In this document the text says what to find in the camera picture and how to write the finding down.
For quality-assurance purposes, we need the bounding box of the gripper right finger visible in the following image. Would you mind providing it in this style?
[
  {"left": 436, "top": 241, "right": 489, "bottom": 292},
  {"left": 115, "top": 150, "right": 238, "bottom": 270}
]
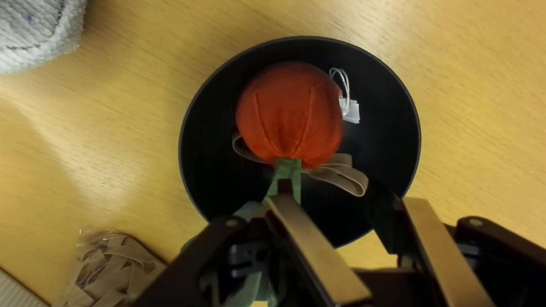
[{"left": 405, "top": 198, "right": 496, "bottom": 307}]

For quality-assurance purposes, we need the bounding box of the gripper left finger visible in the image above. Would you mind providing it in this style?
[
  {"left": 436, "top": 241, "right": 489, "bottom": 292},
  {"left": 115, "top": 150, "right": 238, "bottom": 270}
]
[{"left": 267, "top": 195, "right": 373, "bottom": 307}]

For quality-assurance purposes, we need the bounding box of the red plush radish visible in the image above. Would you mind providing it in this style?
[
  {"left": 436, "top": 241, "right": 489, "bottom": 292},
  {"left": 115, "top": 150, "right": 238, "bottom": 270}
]
[{"left": 233, "top": 62, "right": 344, "bottom": 202}]

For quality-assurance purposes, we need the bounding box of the clear bag of rubber bands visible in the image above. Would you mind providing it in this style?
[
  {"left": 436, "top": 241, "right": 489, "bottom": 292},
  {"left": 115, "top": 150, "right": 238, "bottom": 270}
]
[{"left": 54, "top": 231, "right": 166, "bottom": 307}]

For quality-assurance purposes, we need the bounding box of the black bowl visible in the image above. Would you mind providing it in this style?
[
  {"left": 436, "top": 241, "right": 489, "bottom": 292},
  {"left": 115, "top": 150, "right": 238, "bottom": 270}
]
[{"left": 180, "top": 36, "right": 421, "bottom": 249}]

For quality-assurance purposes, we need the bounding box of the white grey cloth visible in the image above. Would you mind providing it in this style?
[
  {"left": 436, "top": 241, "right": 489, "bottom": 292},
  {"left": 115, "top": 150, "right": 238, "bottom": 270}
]
[{"left": 0, "top": 0, "right": 90, "bottom": 75}]

